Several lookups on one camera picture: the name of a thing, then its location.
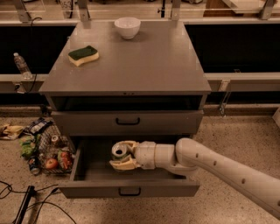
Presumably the red green snack bag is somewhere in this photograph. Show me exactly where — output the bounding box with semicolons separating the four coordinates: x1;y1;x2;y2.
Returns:
58;150;73;170

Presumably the white bowl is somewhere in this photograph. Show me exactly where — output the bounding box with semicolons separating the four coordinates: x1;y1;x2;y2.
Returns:
114;17;141;39

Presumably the open grey lower drawer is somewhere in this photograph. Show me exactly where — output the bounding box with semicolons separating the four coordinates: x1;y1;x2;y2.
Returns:
59;137;200;199

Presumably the black stand base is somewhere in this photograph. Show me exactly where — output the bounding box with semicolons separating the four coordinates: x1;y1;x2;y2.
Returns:
12;185;36;224

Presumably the clear plastic water bottle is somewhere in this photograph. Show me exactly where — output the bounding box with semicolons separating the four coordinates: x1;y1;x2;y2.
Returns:
13;52;32;80

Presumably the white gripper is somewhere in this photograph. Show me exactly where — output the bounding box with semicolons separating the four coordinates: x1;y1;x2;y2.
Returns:
109;141;156;171

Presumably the wire basket on floor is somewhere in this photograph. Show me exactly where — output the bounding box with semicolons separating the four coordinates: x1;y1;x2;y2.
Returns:
38;125;75;174

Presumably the red apple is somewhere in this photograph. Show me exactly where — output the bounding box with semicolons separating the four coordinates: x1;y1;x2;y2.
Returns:
45;158;59;170

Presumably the green chip bag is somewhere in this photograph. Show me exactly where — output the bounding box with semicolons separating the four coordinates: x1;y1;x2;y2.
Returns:
19;135;40;159

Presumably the tan can in basket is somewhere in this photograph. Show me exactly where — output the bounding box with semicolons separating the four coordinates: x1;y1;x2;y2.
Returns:
51;135;61;148

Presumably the blue soda can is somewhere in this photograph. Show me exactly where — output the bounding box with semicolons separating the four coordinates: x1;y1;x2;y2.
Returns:
28;156;41;175

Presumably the blue chip bag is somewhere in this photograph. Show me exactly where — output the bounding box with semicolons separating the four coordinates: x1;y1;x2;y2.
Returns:
24;117;53;135

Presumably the green soda can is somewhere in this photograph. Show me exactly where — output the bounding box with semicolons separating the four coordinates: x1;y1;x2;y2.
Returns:
111;143;130;160

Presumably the green yellow sponge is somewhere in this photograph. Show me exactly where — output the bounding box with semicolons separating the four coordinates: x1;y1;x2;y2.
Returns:
68;45;99;67

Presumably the black cable on floor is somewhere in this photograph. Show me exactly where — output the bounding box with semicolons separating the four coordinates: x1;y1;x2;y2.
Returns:
0;179;77;224

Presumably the grey drawer cabinet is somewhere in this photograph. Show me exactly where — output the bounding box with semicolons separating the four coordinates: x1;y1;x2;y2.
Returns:
38;20;212;200

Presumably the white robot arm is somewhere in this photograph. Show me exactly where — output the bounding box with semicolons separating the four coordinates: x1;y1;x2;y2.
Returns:
109;138;280;219

